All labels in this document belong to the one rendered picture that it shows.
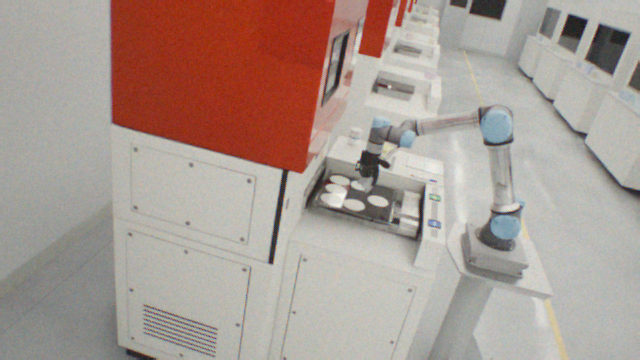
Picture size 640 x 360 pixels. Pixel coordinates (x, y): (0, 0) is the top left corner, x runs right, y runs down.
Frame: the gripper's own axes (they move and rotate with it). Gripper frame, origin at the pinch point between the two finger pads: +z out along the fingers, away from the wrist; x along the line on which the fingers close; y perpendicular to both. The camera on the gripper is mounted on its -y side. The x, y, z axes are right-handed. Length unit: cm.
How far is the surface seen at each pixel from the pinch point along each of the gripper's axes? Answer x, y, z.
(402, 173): -13.7, -31.3, 0.9
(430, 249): 41.3, -5.9, 5.5
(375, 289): 34.7, 10.9, 28.1
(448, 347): 44, -41, 71
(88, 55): -143, 107, -18
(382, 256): 29.3, 7.3, 15.3
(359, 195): -7.3, -2.0, 7.5
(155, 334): -10, 92, 73
